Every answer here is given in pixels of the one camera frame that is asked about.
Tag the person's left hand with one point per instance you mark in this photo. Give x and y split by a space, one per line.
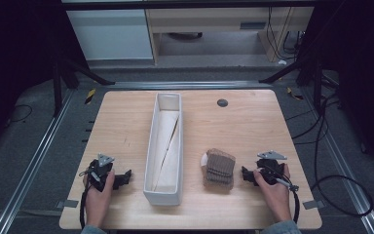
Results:
97 201

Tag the brown knitted socks bundle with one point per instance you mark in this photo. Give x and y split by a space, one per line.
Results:
219 169

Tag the person's right hand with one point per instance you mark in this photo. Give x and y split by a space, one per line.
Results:
275 196

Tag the long white storage box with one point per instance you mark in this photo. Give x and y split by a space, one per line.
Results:
164 152

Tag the grey tape piece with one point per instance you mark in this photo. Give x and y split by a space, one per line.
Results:
313 204
68 203

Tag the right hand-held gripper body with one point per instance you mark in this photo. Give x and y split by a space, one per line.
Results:
271 167

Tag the white cabinet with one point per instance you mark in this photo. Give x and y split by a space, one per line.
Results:
110 34

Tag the round grey table grommet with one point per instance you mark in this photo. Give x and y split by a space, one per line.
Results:
222 103

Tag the black metal stand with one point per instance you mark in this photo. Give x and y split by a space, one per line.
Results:
316 81
57 87

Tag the yellow black striped tape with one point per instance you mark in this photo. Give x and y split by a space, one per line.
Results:
293 94
90 96

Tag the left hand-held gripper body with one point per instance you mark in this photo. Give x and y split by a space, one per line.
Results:
101 169

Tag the aluminium floor rail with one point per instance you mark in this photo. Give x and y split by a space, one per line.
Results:
341 162
34 162
188 85

